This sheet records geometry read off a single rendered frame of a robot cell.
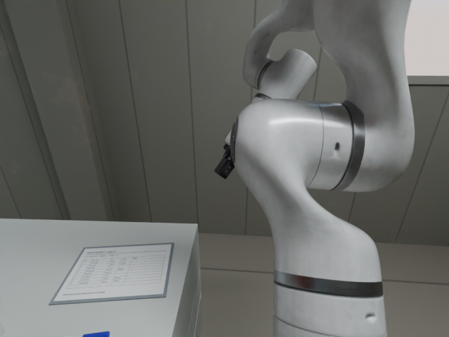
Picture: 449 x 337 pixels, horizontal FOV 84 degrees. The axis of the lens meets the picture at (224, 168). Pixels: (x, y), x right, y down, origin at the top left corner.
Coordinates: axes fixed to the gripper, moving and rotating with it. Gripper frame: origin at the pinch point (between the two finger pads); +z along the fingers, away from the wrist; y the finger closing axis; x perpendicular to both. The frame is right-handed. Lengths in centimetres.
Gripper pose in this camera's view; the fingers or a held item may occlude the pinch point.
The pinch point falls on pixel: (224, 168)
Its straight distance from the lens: 59.1
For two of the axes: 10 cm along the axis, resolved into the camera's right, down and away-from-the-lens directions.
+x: -6.8, -4.8, -5.5
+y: -4.4, -3.3, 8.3
